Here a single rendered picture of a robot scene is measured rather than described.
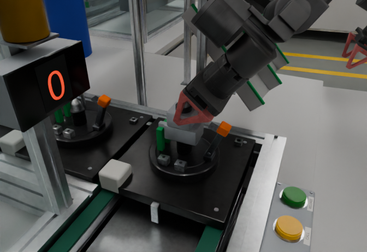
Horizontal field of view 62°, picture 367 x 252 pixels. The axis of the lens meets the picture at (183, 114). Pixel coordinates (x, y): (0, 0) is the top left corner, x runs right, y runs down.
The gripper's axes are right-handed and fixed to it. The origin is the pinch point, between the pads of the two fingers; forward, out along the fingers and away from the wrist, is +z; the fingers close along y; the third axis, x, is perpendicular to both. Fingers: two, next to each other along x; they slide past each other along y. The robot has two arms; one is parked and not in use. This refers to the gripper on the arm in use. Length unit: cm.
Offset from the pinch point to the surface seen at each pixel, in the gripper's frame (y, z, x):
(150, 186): 9.4, 9.7, 4.8
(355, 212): -10.4, -5.4, 40.4
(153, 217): 13.0, 10.7, 8.7
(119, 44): -80, 60, -39
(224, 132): 0.9, -4.3, 7.0
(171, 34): -104, 48, -26
